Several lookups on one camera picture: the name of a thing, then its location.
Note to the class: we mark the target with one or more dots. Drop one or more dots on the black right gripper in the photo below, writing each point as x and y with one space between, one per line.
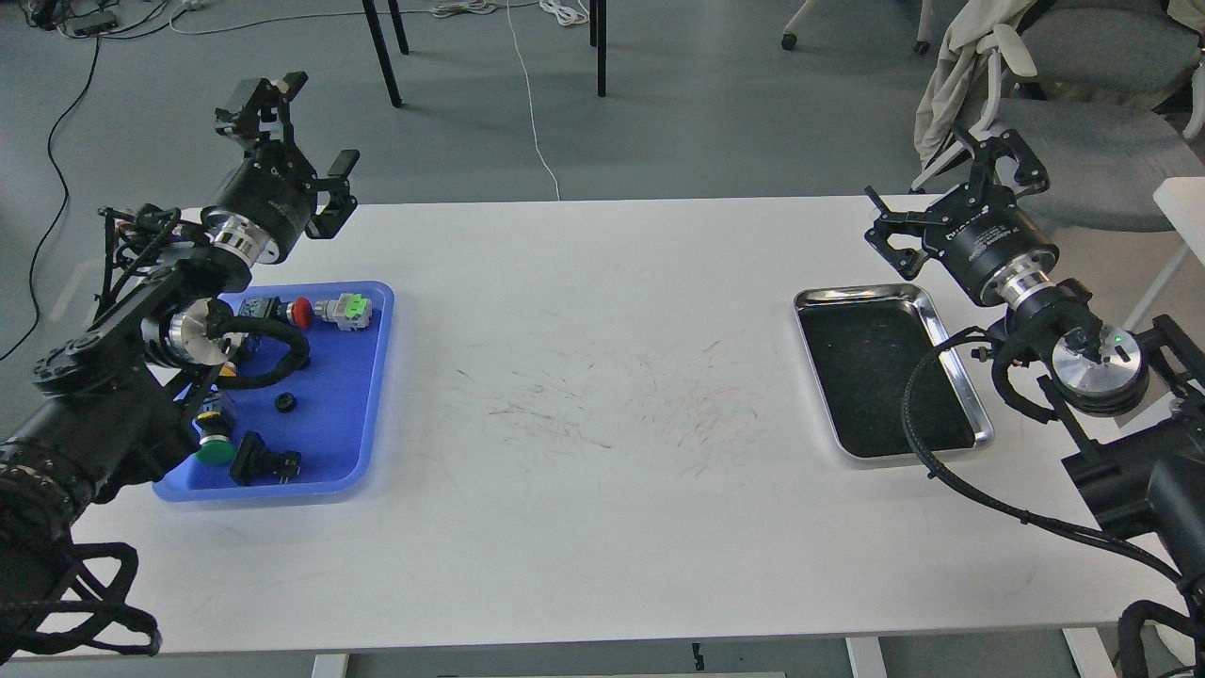
993 247

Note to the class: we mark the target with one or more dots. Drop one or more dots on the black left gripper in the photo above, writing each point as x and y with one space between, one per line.
265 204

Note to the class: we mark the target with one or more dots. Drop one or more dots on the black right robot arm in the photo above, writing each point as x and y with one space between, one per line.
1131 402

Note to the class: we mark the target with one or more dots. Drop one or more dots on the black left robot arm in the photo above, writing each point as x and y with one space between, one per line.
120 400

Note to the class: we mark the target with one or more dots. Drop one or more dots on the silver metal tray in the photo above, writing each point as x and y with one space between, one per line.
863 343

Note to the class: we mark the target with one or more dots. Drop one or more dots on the blue plastic tray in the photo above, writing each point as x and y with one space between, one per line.
333 426

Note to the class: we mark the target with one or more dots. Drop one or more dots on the green grey connector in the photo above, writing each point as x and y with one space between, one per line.
348 312

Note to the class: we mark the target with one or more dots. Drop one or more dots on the black table leg left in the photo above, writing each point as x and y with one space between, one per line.
376 31

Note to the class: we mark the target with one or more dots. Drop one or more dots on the black table leg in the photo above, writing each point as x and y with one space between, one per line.
376 31
597 10

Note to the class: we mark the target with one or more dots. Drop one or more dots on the beige jacket on chair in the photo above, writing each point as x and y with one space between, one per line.
960 69

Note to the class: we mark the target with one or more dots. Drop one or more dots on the grey office chair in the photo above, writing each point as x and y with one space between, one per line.
1106 94

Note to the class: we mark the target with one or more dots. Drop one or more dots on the black table leg right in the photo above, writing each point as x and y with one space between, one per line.
597 10

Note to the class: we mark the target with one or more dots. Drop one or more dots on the red push button switch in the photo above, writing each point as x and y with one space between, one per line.
297 312

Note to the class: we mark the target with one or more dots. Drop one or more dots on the green push button switch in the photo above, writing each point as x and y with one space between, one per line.
215 422

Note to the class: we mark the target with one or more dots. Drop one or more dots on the black selector switch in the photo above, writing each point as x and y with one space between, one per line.
255 460

